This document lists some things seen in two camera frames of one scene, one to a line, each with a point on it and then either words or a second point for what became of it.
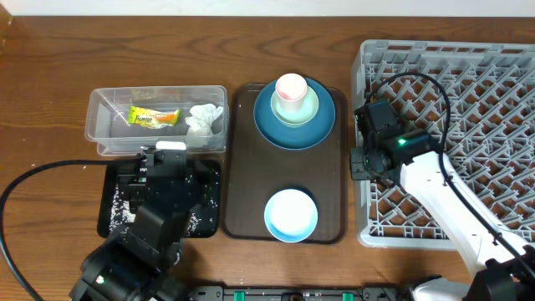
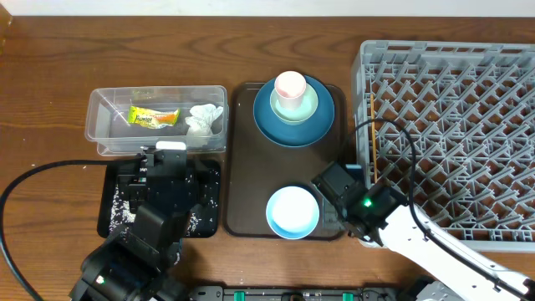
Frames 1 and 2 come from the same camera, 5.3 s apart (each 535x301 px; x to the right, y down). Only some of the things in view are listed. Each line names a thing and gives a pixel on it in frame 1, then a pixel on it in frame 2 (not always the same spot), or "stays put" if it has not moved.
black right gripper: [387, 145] to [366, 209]
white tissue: [201, 122] stays put
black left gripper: [135, 191] stays put
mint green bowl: [301, 118] stays put
